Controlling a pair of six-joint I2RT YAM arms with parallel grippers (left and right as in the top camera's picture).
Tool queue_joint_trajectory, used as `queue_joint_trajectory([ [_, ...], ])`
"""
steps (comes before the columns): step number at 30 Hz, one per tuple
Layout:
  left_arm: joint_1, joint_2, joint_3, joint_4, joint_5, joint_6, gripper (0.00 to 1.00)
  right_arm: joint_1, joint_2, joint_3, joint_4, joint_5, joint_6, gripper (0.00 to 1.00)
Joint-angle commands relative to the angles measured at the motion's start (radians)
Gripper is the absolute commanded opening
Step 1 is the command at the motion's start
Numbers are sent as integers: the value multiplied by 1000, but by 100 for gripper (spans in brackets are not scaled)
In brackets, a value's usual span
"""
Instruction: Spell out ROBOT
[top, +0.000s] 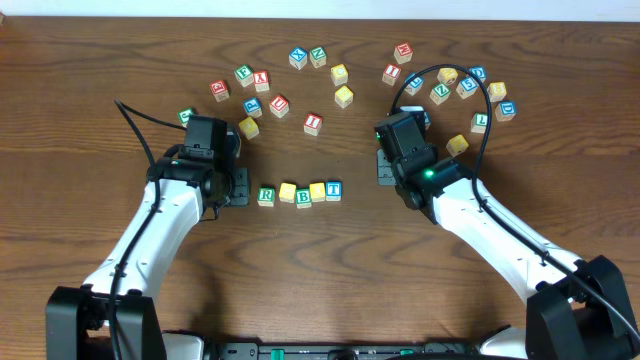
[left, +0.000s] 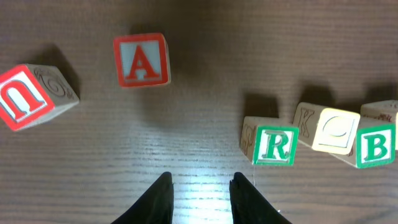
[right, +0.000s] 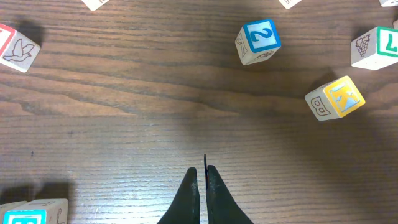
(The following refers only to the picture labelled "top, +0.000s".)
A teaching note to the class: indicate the blue D block right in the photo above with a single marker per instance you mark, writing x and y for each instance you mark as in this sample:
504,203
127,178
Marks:
505,111

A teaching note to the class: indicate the yellow block O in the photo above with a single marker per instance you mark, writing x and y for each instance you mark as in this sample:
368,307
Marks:
318,191
287,192

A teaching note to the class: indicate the blue P block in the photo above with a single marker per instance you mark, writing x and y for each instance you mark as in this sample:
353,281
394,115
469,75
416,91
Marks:
252,107

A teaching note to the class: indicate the blue T block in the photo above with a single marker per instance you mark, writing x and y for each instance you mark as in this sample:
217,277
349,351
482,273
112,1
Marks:
334,191

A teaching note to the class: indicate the red Y block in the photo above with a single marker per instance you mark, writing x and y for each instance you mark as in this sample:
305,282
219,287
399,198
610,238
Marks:
261,81

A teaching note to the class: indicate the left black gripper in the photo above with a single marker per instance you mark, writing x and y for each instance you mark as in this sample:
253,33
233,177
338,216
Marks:
240,187

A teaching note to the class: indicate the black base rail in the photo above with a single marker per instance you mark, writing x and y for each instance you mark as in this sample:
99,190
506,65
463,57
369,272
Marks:
350,351

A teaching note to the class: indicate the blue L block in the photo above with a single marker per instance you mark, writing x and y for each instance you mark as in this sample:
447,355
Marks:
414,84

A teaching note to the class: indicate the red U block upper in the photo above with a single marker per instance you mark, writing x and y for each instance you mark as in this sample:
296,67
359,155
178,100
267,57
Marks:
279,106

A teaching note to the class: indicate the green B block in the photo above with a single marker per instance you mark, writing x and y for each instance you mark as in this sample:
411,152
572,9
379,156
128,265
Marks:
303,198

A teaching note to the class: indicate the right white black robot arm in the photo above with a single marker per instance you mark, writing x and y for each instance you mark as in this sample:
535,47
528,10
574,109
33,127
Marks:
575,309

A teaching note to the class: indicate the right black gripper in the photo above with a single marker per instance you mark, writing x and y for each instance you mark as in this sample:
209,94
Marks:
382,168

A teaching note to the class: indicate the red G block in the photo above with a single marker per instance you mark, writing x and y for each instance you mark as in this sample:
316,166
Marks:
220,90

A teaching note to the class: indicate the green L block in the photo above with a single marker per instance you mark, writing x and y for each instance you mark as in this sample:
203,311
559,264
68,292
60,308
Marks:
479,123

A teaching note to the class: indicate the red i block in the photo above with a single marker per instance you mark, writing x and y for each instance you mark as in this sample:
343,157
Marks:
391,74
313,124

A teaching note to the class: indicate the red H block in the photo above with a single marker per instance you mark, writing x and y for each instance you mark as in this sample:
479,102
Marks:
403,53

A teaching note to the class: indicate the blue d block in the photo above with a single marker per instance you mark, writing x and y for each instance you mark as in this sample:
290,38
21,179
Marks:
505,111
478,72

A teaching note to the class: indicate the green N block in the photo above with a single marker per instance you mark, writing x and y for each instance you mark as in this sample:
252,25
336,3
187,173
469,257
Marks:
318,57

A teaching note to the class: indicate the blue X block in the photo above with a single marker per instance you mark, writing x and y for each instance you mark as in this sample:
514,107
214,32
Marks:
298,58

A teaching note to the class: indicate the yellow 8 block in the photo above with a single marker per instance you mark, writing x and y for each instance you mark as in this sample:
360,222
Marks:
497,91

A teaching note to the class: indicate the green J block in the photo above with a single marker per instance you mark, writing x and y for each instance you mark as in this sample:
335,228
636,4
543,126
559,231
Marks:
185,115

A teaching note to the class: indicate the green F block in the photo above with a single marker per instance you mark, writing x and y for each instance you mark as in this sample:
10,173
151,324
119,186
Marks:
244,75

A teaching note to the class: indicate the red I block right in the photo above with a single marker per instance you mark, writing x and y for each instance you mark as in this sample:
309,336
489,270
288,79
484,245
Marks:
391,74

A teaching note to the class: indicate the green R block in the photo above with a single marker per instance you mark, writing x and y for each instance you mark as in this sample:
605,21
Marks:
266,197

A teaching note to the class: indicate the blue D block upper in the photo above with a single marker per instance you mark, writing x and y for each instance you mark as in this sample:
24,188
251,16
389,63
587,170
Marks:
478,72

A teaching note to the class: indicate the blue S block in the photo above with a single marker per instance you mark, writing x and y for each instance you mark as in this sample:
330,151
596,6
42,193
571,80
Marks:
467,87

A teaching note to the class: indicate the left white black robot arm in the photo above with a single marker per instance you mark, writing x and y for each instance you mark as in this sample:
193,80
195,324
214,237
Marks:
113,315

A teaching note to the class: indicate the green Z block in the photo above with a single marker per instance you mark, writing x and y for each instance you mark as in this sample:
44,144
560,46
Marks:
440,93

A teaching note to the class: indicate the red I block centre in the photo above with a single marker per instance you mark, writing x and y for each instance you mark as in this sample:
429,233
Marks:
313,124

